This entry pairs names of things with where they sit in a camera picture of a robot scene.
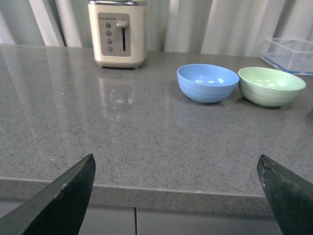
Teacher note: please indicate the clear plastic container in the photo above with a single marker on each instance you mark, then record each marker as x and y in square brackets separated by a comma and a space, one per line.
[290, 55]

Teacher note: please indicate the cream toaster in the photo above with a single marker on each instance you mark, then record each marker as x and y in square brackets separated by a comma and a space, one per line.
[119, 32]

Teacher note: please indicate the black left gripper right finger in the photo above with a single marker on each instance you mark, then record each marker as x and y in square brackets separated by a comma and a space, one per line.
[290, 197]

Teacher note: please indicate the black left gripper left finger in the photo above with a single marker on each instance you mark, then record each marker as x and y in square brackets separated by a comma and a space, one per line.
[58, 209]

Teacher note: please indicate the green bowl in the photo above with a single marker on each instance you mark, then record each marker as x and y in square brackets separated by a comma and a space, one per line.
[269, 87]

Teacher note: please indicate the grey drawer front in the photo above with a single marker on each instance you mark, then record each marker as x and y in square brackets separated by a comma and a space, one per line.
[165, 222]

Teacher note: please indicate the blue bowl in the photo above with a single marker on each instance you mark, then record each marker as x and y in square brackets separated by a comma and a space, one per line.
[206, 83]

